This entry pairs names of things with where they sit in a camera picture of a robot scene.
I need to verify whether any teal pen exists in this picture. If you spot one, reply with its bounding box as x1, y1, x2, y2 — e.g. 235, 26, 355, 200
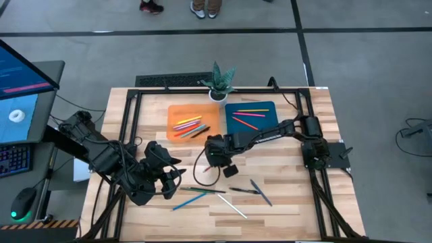
180, 124, 207, 139

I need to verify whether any pink pen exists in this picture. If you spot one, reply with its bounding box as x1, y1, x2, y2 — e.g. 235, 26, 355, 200
172, 119, 202, 129

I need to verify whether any grey side desk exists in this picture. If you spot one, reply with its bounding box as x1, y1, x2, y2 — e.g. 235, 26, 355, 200
0, 59, 67, 226

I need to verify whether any blue plastic tray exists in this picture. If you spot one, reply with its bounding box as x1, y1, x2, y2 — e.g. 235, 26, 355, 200
224, 101, 280, 135

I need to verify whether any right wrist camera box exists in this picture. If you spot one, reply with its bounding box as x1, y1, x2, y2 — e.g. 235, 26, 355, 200
222, 164, 240, 179

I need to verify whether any black computer mouse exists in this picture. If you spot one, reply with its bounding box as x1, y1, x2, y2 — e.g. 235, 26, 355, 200
9, 187, 38, 222

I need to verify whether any black floor cable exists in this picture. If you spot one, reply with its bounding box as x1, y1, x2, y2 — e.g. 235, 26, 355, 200
394, 117, 432, 158

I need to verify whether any black marker pen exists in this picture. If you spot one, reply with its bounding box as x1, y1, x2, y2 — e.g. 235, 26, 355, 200
190, 126, 211, 139

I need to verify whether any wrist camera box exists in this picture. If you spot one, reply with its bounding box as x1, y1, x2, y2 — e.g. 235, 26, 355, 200
161, 172, 177, 200
222, 164, 240, 179

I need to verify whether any black floor mat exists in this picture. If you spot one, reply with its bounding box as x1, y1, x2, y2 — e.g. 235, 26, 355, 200
134, 72, 214, 88

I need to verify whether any white plant pot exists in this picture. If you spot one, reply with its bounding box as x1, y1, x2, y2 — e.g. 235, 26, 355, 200
208, 89, 229, 104

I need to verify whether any yellow highlighter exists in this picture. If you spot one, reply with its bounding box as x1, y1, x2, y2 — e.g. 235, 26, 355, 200
175, 115, 203, 126

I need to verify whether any translucent orange plastic tray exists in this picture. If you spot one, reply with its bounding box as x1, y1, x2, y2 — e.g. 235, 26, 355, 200
166, 103, 222, 142

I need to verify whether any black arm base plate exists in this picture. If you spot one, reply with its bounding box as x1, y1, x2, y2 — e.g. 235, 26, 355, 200
324, 141, 354, 169

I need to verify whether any blue colored pencil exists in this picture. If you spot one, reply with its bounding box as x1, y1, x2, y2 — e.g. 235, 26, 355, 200
171, 192, 209, 212

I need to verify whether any computer monitor with blue screen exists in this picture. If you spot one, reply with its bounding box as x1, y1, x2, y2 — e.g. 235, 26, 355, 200
0, 38, 61, 101

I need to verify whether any black backlit keyboard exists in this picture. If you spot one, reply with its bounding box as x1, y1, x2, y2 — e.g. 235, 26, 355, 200
0, 143, 32, 179

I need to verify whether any purple pen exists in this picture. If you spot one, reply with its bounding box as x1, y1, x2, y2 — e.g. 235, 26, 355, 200
173, 121, 202, 132

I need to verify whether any white colored pencil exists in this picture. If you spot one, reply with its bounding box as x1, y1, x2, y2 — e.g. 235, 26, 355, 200
217, 193, 248, 219

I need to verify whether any green snake plant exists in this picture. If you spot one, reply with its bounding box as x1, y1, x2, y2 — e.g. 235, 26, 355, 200
200, 61, 238, 97

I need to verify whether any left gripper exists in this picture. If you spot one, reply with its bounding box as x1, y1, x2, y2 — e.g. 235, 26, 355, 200
144, 140, 187, 180

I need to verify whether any yellow black hazard strip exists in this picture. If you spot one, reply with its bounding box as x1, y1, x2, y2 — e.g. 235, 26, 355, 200
0, 219, 80, 232

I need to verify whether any orange colored pencil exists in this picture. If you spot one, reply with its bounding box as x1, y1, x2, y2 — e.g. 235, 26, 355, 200
231, 115, 260, 132

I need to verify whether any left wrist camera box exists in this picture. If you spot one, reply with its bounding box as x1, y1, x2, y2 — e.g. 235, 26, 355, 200
161, 172, 177, 200

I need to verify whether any blue ballpoint pen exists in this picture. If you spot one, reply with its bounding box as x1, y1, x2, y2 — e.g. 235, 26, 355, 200
249, 178, 273, 207

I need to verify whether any white box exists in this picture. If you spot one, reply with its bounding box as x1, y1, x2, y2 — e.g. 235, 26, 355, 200
73, 157, 92, 183

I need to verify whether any black aluminium table frame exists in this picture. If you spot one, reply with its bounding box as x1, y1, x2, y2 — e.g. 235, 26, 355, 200
76, 86, 369, 242

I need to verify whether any grey floor device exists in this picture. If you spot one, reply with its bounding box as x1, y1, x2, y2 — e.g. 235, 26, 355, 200
400, 117, 432, 140

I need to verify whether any orange highlighter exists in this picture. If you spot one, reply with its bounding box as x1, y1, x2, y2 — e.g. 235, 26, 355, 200
173, 124, 200, 138

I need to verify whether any clear pen with black grip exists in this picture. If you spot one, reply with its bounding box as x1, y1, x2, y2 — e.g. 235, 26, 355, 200
229, 186, 262, 195

